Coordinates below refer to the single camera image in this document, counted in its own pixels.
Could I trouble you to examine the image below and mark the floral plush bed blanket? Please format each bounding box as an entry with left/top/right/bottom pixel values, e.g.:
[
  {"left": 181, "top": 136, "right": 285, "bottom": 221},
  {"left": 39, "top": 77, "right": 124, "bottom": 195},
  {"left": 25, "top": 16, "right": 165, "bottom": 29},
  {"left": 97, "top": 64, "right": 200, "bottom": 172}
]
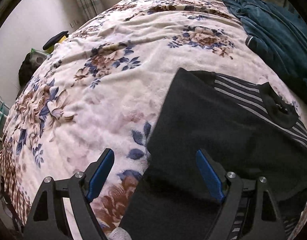
[{"left": 0, "top": 0, "right": 307, "bottom": 240}]

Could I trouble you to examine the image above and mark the black and yellow object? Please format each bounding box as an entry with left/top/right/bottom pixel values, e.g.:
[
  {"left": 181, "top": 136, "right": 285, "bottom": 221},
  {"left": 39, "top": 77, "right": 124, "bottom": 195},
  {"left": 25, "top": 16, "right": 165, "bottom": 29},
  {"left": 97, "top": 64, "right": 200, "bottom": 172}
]
[{"left": 42, "top": 31, "right": 69, "bottom": 50}]

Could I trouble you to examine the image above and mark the dark bag with green frame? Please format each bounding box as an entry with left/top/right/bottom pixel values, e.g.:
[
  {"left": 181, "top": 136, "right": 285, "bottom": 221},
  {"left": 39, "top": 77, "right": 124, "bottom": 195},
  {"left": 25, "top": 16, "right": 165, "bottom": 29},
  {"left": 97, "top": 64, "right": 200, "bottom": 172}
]
[{"left": 18, "top": 48, "right": 49, "bottom": 87}]

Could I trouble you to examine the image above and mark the teal velvet garment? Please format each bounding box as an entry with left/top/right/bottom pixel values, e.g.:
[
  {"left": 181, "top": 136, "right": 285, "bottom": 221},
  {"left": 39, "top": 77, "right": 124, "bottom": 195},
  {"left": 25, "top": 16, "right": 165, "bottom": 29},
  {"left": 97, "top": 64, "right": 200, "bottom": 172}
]
[{"left": 222, "top": 0, "right": 307, "bottom": 93}]

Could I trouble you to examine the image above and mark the black striped knit sweater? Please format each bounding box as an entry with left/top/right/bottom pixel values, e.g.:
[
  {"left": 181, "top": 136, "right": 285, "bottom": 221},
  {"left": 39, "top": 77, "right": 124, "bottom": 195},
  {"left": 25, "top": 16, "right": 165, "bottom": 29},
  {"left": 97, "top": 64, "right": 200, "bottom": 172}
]
[{"left": 120, "top": 69, "right": 307, "bottom": 239}]

